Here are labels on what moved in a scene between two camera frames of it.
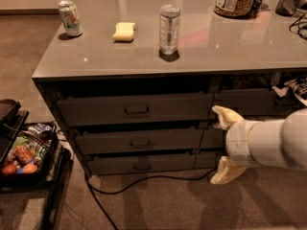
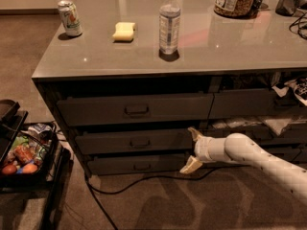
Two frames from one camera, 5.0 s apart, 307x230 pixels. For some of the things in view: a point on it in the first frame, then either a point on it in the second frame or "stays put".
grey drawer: [138, 141] stays put
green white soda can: [70, 18] stays put
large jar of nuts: [239, 1] stays put
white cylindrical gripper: [236, 144] to [202, 149]
